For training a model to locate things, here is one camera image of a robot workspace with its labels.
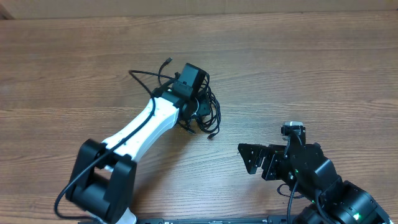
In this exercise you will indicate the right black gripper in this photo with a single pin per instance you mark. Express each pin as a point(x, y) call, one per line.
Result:
point(256, 151)

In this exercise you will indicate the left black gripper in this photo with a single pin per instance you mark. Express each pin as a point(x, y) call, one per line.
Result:
point(204, 107)

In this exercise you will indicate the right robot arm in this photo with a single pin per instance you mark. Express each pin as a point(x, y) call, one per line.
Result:
point(307, 171)

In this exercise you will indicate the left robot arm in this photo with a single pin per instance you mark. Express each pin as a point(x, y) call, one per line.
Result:
point(104, 172)

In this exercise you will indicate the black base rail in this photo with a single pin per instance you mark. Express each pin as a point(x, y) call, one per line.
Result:
point(271, 219)

